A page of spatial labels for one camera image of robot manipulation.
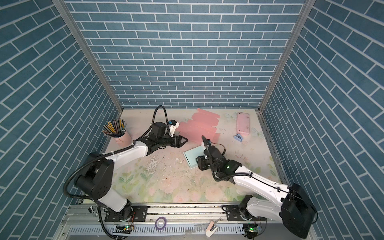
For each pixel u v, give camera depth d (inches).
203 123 44.8
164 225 27.8
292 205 15.7
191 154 36.1
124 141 36.9
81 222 28.4
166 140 29.8
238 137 40.2
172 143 31.0
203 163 27.8
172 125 31.5
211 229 26.9
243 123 44.1
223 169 23.5
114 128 36.9
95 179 17.6
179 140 31.0
